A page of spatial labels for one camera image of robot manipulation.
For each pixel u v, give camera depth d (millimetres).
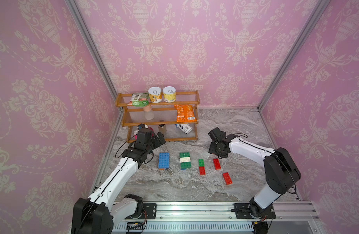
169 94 812
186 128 994
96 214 387
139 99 812
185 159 894
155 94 811
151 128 996
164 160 876
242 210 729
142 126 729
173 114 945
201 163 895
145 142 611
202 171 868
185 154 919
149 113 916
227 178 831
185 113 940
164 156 898
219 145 670
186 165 873
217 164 894
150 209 746
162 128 973
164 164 872
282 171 459
